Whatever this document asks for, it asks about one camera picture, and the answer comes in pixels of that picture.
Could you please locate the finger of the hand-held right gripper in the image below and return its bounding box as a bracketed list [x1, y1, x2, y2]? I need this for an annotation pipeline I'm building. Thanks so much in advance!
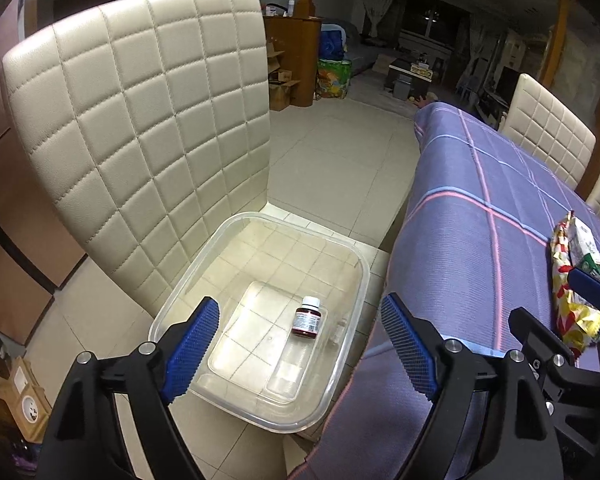
[510, 306, 578, 376]
[567, 267, 600, 313]

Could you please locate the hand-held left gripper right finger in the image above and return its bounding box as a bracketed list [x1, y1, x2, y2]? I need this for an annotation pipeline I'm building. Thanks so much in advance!
[380, 292, 566, 480]

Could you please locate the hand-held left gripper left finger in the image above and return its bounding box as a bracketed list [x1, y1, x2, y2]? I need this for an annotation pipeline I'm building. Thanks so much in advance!
[37, 296, 221, 480]

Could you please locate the yellow red snack packet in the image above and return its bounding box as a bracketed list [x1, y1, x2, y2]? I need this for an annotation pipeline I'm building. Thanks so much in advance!
[550, 210, 600, 361]

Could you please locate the clear plastic bin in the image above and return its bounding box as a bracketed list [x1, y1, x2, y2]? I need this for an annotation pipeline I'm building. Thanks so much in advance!
[148, 212, 371, 435]

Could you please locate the purple plaid tablecloth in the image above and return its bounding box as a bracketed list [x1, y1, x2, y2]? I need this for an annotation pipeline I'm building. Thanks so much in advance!
[287, 101, 600, 480]

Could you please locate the small brown medicine bottle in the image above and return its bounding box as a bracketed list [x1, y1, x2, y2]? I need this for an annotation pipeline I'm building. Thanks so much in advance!
[291, 296, 324, 341]

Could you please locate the cardboard box with round print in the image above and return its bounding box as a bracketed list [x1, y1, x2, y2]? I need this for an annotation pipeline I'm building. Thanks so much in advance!
[2, 357, 53, 443]

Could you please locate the black television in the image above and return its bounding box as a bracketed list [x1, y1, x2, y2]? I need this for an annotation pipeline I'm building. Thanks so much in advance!
[497, 67, 521, 98]

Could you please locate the large cream quilted chair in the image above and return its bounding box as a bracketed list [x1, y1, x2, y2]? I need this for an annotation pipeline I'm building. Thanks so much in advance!
[1, 0, 392, 461]

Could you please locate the low coffee table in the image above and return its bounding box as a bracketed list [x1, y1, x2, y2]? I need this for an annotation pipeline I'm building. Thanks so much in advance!
[385, 57, 436, 98]

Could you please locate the colourful printed bag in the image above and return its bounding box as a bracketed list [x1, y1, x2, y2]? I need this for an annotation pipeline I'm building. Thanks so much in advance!
[316, 57, 353, 101]

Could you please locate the pile of cardboard boxes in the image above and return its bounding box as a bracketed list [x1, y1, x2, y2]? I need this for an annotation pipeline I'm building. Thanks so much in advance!
[267, 40, 303, 111]

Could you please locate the dark grey sofa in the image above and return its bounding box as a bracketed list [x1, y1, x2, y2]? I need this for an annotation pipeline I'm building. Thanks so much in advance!
[345, 40, 381, 73]

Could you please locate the brown wooden cabinet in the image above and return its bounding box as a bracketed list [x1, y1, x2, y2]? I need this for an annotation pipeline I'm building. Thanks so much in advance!
[262, 15, 325, 108]

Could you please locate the blue bag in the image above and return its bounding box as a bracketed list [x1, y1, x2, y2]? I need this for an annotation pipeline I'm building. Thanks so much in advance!
[320, 27, 348, 61]

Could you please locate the white lace curtain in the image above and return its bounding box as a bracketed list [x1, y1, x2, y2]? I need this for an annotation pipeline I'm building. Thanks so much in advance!
[362, 0, 398, 38]

